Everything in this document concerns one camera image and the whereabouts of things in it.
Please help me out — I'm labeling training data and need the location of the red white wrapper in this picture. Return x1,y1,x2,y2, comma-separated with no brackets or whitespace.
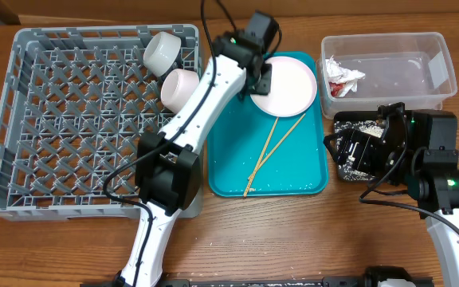
324,57,366,97

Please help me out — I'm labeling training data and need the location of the small white bowl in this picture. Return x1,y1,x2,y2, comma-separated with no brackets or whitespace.
160,69,199,113

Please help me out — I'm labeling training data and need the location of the grey bowl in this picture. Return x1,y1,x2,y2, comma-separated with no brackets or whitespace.
143,31,181,77

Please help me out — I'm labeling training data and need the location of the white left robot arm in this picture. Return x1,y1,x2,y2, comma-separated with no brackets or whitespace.
113,11,282,286

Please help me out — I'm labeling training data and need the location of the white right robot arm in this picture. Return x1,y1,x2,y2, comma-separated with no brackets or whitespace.
324,108,459,286

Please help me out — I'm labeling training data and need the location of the spilled rice pile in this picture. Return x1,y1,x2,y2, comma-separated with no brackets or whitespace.
334,120,384,137

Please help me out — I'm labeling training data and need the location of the black tray bin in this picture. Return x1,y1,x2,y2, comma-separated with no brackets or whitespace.
332,110,414,184

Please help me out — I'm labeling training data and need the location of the large white plate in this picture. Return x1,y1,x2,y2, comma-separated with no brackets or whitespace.
250,56,317,117

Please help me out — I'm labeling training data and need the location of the wooden chopstick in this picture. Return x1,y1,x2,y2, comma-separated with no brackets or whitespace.
259,114,305,169
243,117,279,198

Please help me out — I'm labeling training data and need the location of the teal plastic tray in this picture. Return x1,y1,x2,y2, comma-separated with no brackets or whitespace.
206,51,330,199

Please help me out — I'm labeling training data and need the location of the clear plastic bin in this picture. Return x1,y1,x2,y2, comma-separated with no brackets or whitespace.
317,32,457,119

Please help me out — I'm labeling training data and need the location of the grey dish rack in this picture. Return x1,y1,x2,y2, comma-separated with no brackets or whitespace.
0,24,203,221

